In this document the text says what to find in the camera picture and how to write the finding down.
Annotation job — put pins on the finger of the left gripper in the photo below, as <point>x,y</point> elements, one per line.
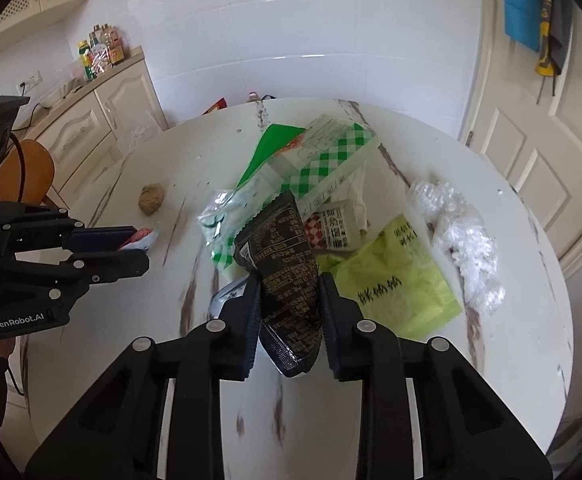
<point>106,267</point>
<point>107,239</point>

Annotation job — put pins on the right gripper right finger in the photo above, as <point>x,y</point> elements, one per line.
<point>357,348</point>

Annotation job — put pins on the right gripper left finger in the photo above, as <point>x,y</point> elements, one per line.
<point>224,347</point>

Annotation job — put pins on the red white snack wrapper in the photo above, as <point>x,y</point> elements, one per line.
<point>141,240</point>

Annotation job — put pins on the brown paper ball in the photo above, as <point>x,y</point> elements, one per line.
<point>151,198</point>

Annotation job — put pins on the lime green paper sheet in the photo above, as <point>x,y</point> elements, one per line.
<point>395,282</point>

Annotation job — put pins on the black snack wrapper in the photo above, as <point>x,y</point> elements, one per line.
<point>274,247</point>

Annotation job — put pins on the red checkered sachet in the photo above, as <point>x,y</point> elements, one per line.
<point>333,228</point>

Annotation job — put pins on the clear plastic wrap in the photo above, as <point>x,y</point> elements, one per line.
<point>459,229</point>

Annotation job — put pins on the green checkered plastic bag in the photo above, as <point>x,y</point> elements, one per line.
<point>312,166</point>

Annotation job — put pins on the cream kitchen counter cabinet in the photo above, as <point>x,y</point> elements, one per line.
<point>81,131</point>

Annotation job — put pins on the person left hand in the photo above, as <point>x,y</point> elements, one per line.
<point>7,347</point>

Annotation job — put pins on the round white marble table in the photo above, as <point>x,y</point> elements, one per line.
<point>480,398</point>

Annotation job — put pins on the brown wooden chair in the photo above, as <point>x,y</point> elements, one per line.
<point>27,176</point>

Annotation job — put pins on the red snack bag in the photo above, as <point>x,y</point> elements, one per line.
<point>221,104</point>

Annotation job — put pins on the green yellow bottle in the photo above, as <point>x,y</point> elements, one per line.
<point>85,56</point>

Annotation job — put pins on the red label sauce bottle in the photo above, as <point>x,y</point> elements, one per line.
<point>111,39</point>

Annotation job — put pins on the white panel door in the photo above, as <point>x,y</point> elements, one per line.
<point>530,129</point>

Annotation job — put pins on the blue apron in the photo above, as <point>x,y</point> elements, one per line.
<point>522,22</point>

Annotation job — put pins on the white wall socket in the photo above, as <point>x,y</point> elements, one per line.
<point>28,84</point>

